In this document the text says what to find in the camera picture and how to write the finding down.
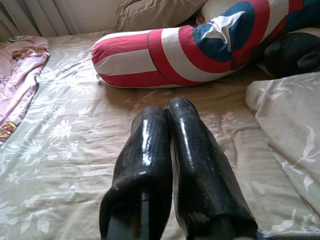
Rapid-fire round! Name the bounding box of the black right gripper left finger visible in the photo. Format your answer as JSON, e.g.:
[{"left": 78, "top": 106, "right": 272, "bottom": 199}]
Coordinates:
[{"left": 99, "top": 105, "right": 173, "bottom": 240}]

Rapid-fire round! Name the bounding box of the large beige floral pillow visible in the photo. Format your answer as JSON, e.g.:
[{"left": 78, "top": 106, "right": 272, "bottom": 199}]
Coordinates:
[{"left": 245, "top": 72, "right": 320, "bottom": 217}]

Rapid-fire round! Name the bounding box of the black plush toy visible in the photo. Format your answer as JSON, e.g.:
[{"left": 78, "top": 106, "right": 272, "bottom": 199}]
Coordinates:
[{"left": 257, "top": 26, "right": 320, "bottom": 79}]

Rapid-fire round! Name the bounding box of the beige floral bed sheet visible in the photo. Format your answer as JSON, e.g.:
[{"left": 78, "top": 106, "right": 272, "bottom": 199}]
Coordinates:
[{"left": 0, "top": 29, "right": 320, "bottom": 240}]

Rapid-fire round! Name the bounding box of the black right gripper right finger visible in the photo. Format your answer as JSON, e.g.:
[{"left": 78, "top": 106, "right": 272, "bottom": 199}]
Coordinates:
[{"left": 163, "top": 97, "right": 258, "bottom": 240}]

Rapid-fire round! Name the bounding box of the plain cream pillow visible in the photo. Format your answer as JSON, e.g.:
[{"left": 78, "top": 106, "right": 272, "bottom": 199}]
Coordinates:
[{"left": 201, "top": 0, "right": 241, "bottom": 21}]

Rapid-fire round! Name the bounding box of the red white blue bolster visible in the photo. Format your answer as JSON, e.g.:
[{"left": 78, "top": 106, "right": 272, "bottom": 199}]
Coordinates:
[{"left": 91, "top": 0, "right": 320, "bottom": 89}]

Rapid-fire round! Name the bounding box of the grey curtain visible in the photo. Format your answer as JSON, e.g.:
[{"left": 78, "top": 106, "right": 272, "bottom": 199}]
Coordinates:
[{"left": 0, "top": 0, "right": 73, "bottom": 41}]

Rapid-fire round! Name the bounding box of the pink cartoon print blanket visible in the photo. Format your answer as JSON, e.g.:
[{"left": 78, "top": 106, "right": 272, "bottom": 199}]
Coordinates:
[{"left": 0, "top": 35, "right": 50, "bottom": 147}]

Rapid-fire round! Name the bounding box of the tan floral pillow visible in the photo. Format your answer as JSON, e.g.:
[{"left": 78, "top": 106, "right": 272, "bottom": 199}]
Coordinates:
[{"left": 113, "top": 0, "right": 210, "bottom": 33}]

